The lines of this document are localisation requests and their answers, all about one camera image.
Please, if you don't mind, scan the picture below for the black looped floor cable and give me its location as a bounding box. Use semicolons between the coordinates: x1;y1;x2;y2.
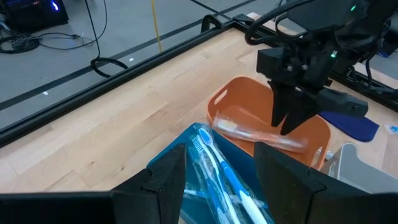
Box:
84;0;129;78

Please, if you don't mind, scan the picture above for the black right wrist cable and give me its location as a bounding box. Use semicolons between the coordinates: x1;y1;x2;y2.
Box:
244;0;315;46

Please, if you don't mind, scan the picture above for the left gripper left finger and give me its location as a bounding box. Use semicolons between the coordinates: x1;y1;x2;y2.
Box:
0;143;187;224

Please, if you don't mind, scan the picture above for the black aluminium rig frame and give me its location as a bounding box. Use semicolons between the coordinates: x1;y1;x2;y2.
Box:
0;14;398;149

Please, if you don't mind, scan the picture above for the grey plastic basket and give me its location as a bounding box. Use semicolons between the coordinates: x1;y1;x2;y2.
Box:
320;142;398;194

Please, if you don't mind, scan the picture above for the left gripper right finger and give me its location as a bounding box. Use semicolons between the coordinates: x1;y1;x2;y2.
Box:
254;142;398;224

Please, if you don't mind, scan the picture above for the navy blue mat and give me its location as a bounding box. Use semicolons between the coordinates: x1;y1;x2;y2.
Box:
318;111;381;143

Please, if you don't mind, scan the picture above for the yellow floor cable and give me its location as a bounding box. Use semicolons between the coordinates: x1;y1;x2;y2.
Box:
150;0;164;53

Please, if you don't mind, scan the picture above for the black coiled floor cable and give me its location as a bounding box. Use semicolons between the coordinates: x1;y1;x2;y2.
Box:
0;29;108;55

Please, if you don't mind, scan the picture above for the black equipment with blue light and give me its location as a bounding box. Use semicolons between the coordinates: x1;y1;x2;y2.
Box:
0;0;70;34

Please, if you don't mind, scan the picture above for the orange plastic basket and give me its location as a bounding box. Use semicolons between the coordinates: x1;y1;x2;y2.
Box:
206;76;332;171

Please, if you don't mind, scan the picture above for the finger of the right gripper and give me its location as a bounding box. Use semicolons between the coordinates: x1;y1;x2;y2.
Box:
279;88;321;136
269;80;296;128

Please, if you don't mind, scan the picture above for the teal plastic basket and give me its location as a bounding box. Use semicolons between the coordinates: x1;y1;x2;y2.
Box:
146;122;276;224

